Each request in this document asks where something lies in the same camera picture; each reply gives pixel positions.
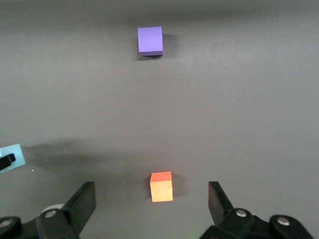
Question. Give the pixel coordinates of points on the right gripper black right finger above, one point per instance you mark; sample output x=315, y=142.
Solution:
x=219, y=206

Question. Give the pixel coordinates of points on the purple foam block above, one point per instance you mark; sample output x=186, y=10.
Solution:
x=150, y=41

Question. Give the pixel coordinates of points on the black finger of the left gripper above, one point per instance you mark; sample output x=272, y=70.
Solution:
x=6, y=161

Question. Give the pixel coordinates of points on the light blue foam block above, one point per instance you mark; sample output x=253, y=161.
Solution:
x=18, y=153

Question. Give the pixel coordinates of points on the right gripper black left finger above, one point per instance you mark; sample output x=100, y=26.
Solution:
x=79, y=206

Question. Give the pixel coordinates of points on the orange foam block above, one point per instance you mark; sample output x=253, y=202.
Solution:
x=161, y=190

